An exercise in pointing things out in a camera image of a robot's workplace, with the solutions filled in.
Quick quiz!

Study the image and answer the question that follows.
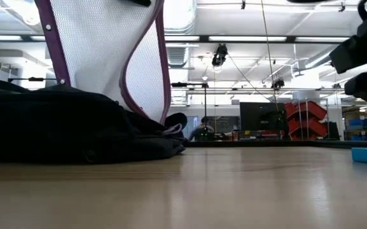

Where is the black aluminium table frame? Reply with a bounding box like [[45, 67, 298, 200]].
[[183, 139, 367, 149]]

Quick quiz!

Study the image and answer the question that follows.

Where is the dark blue backpack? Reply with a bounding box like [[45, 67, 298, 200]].
[[0, 76, 189, 165]]

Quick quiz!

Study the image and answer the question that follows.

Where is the black post stand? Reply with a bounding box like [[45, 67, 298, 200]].
[[170, 81, 216, 141]]

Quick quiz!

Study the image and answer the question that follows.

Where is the person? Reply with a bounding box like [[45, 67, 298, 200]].
[[188, 116, 216, 142]]

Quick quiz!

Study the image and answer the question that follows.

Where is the red storage bins rack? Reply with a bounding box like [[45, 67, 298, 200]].
[[284, 101, 328, 141]]

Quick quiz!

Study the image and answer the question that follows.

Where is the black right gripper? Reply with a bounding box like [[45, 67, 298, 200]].
[[329, 34, 367, 128]]

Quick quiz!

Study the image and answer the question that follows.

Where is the black monitor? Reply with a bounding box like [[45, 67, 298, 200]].
[[239, 101, 287, 132]]

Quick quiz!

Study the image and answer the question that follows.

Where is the white mesh pouch purple trim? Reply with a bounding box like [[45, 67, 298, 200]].
[[34, 0, 183, 136]]

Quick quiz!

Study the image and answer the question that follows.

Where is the overhead light bar beam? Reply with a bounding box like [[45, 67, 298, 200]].
[[0, 34, 351, 45]]

